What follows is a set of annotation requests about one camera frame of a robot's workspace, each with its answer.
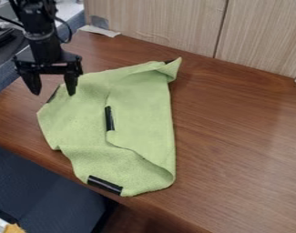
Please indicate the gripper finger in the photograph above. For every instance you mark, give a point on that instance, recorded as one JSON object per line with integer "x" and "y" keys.
{"x": 31, "y": 82}
{"x": 70, "y": 84}

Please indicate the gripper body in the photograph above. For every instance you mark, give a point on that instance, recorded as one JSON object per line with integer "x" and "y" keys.
{"x": 44, "y": 54}

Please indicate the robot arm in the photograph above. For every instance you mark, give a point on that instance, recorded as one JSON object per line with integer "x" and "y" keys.
{"x": 37, "y": 18}

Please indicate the green cloth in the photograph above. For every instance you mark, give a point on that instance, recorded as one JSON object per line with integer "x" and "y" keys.
{"x": 125, "y": 127}

